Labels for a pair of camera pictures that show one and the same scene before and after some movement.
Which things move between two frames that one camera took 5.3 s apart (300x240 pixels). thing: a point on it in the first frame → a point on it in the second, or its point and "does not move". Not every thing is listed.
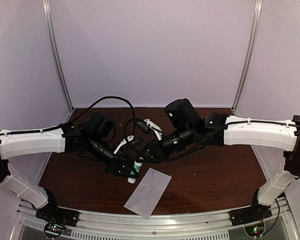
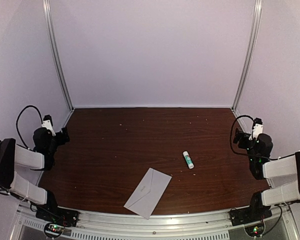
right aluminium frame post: x=254 y=36 does not move
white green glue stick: x=137 y=165 → x=188 y=160
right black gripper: x=156 y=155 → x=238 y=137
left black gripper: x=116 y=164 → x=61 y=141
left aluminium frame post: x=46 y=5 does not move
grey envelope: x=143 y=200 does not move
